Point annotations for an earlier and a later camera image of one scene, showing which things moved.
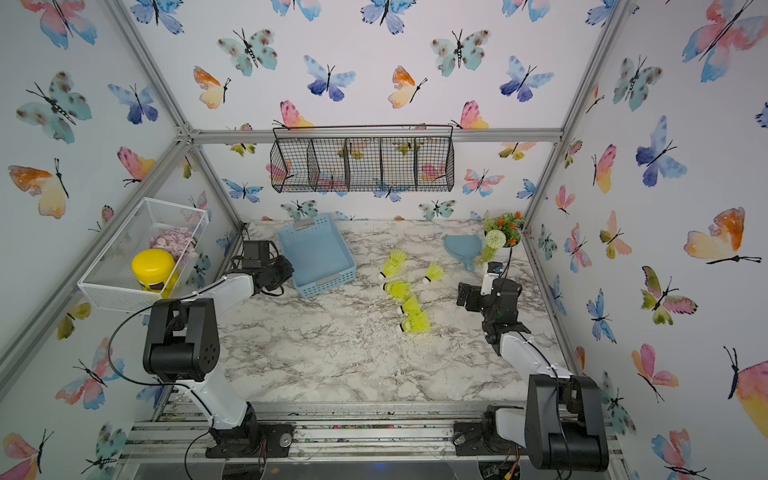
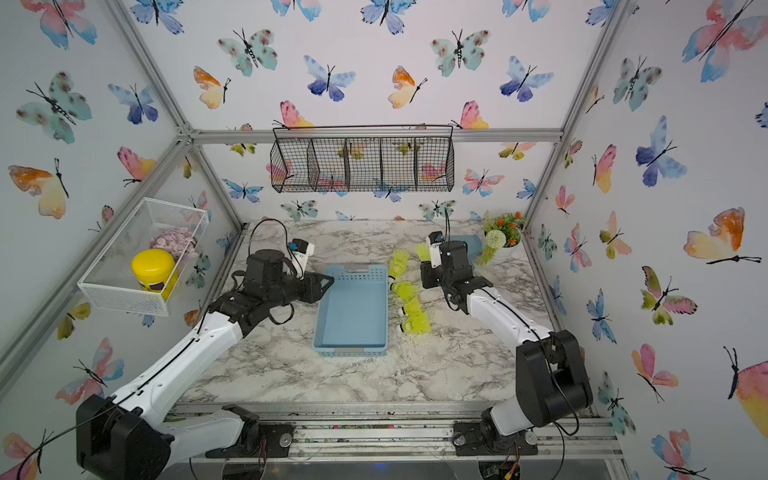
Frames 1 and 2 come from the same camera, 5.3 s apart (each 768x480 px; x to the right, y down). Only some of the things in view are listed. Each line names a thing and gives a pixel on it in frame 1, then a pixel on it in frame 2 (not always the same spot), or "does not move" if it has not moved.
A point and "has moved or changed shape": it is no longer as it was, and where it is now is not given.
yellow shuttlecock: (434, 272) has moved or changed shape
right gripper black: (465, 291) → (427, 272)
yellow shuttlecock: (411, 306) does not move
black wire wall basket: (368, 158) does not move
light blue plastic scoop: (466, 246) does not move
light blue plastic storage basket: (319, 255) → (352, 316)
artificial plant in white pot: (502, 234) does not move
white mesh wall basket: (146, 259) does not move
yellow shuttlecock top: (393, 263) does not move
